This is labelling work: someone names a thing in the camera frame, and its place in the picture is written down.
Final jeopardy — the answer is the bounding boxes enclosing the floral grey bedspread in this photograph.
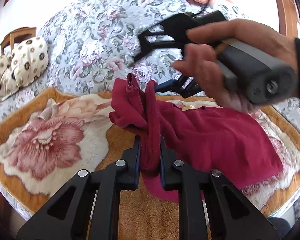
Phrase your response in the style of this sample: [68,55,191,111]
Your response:
[0,0,300,221]

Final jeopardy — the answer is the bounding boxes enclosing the dark red garment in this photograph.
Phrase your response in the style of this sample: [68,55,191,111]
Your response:
[109,74,283,203]

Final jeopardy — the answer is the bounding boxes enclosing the cream dotted pillow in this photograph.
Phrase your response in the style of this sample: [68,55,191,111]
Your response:
[11,36,49,88]
[0,55,19,102]

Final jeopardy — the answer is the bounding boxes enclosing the wooden bedside stool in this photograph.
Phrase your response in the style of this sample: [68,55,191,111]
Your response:
[0,27,37,55]

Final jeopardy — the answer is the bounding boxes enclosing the orange floral plush blanket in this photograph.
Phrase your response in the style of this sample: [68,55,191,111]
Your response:
[0,88,300,239]

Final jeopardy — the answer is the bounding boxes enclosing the person's right hand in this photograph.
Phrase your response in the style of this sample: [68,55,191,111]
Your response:
[173,19,298,113]

